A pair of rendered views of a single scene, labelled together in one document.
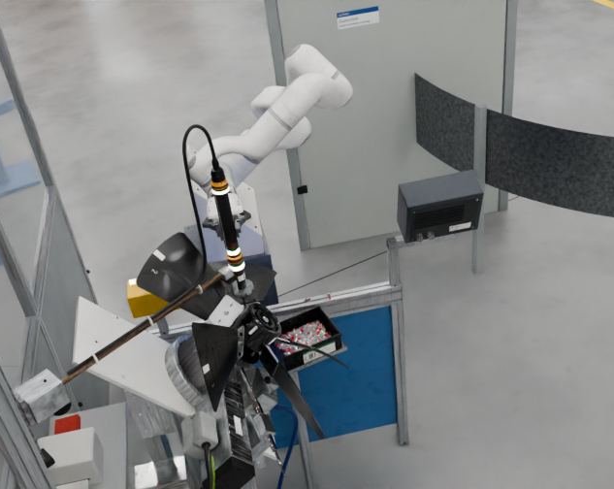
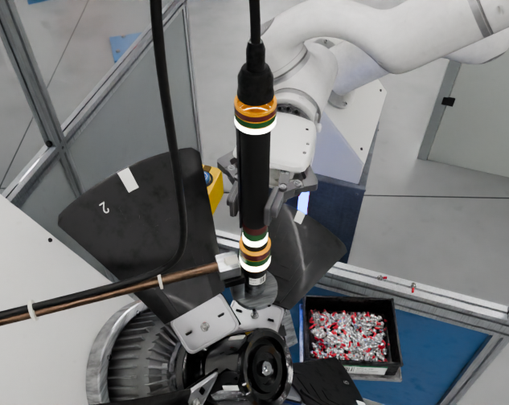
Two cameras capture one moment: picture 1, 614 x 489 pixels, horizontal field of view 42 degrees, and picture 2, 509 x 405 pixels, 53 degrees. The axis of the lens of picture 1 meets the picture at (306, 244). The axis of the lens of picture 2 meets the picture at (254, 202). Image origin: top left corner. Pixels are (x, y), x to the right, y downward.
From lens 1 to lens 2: 1.58 m
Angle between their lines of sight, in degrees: 21
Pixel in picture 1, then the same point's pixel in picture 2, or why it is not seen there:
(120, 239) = not seen: hidden behind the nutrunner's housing
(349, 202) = (491, 133)
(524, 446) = not seen: outside the picture
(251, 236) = (350, 158)
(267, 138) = (428, 34)
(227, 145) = (339, 18)
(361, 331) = (434, 336)
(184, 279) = (154, 242)
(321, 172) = (478, 91)
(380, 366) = (437, 373)
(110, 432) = not seen: hidden behind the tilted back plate
